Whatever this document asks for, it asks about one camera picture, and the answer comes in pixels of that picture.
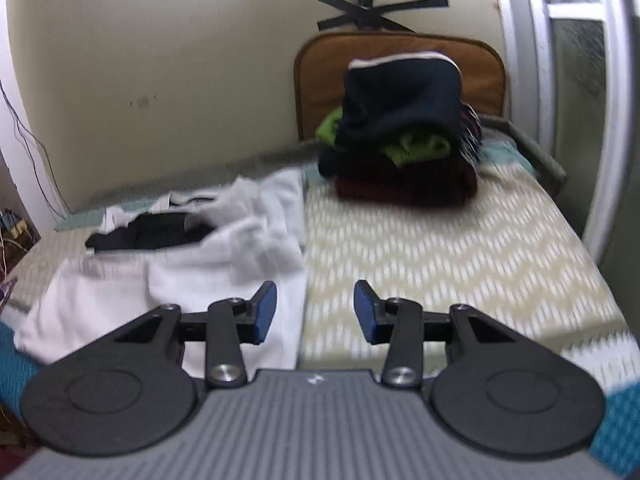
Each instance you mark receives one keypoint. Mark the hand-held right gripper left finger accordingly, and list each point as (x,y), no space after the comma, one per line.
(265,312)

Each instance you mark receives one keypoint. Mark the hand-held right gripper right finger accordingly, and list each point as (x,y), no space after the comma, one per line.
(366,312)

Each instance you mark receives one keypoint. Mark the beige patterned bedsheet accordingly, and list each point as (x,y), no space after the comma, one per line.
(425,260)

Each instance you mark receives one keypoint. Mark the maroon garment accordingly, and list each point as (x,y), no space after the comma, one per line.
(410,185)

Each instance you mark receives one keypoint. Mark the striped cloth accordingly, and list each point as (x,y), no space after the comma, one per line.
(471,135)

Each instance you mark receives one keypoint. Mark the navy garment with white trim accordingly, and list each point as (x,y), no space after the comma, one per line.
(400,100)

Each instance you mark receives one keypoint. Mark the brown wooden headboard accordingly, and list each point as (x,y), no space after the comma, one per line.
(320,80)

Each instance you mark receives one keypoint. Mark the dark red cloth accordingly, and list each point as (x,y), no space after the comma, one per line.
(15,450)

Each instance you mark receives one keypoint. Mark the black tape strips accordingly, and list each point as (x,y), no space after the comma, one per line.
(370,12)

